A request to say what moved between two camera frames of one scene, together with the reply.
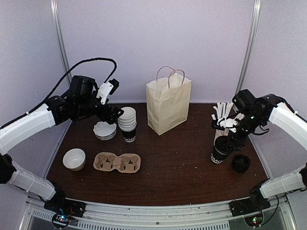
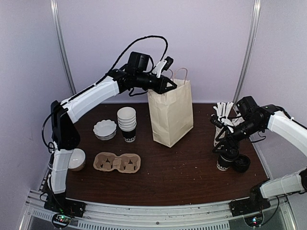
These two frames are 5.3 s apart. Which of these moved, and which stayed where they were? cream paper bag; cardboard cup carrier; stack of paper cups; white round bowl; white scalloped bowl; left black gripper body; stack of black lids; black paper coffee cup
Moved: left black gripper body; black paper coffee cup; cream paper bag
Stayed: cardboard cup carrier; stack of black lids; white round bowl; white scalloped bowl; stack of paper cups
